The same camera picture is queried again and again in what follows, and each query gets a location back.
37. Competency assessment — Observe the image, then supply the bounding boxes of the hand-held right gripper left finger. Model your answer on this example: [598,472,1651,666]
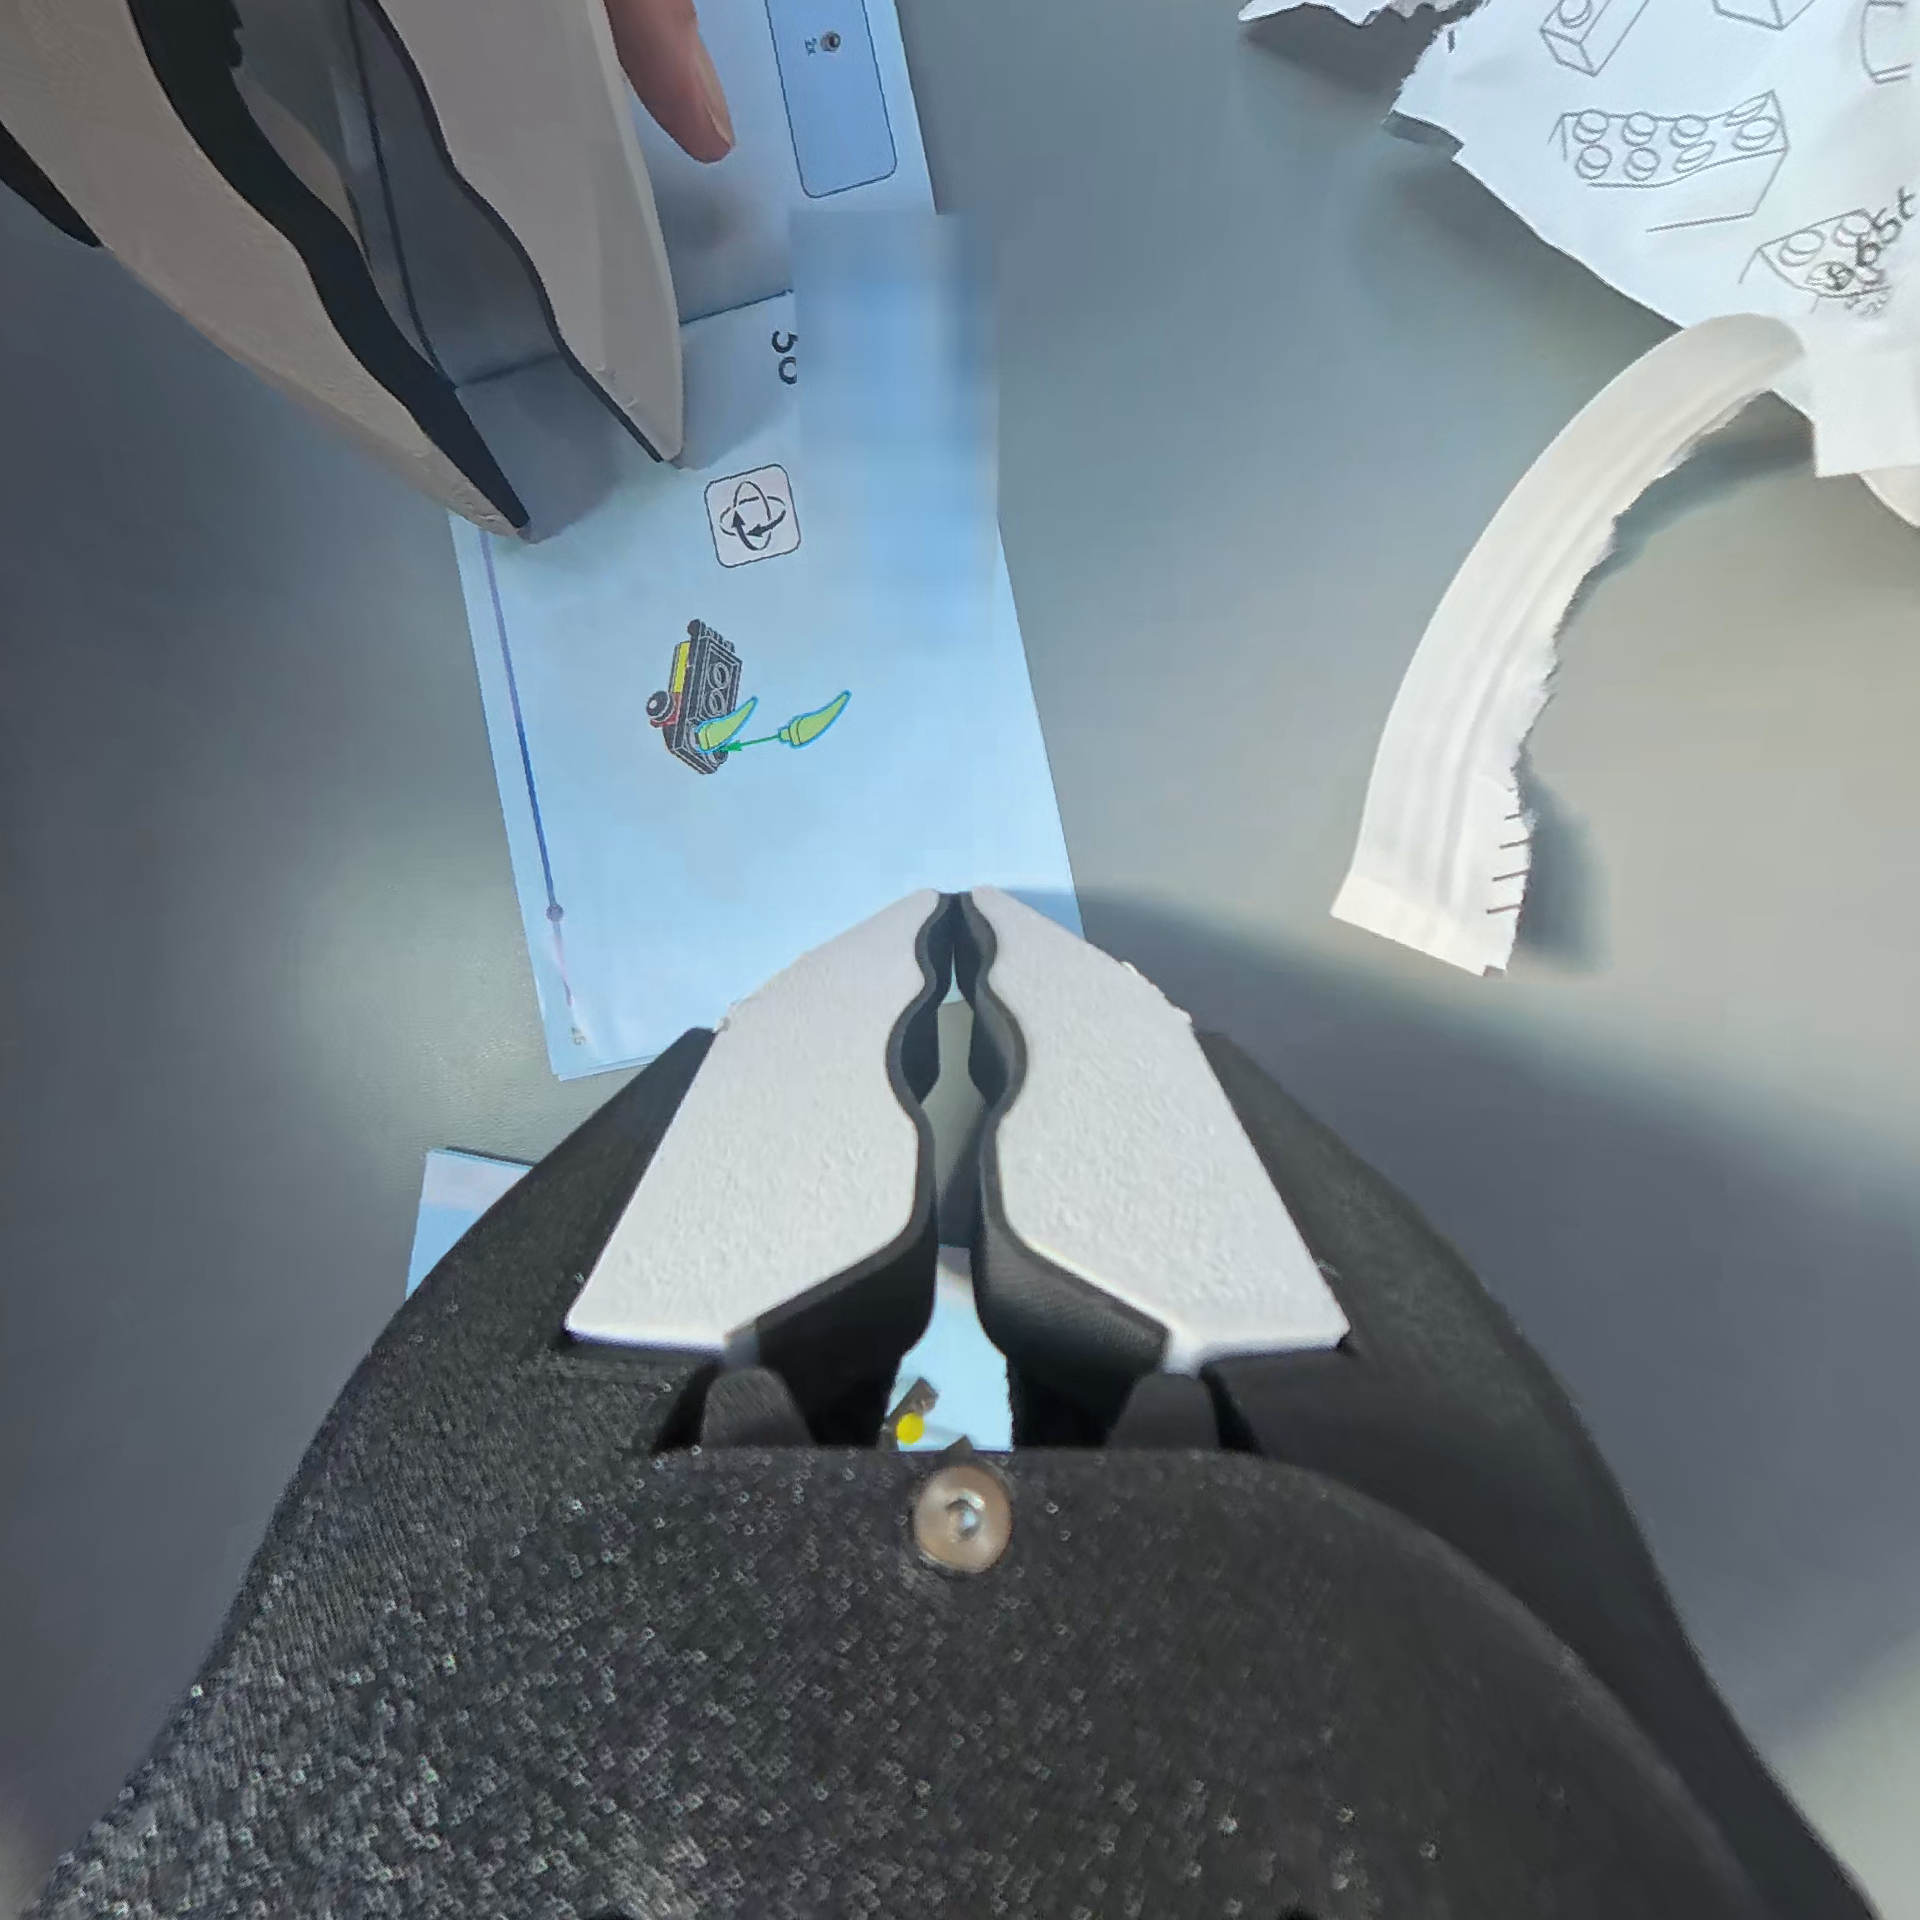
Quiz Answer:
[564,888,966,1369]

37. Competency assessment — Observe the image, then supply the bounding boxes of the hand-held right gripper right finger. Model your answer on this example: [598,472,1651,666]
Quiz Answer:
[956,888,1356,1377]

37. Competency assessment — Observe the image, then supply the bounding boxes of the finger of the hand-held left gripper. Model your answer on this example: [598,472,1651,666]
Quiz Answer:
[0,0,530,539]
[245,0,693,542]

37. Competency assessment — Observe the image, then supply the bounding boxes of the blue instruction booklet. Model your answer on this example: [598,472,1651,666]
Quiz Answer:
[411,0,1081,1449]

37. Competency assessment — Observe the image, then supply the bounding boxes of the person's left hand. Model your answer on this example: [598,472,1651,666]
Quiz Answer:
[609,0,738,163]

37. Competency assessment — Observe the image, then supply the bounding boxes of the torn white paper strip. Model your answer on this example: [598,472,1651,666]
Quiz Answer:
[1331,312,1809,974]

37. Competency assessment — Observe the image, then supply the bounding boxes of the torn white paper bag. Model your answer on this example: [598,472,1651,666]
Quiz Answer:
[1236,0,1920,532]

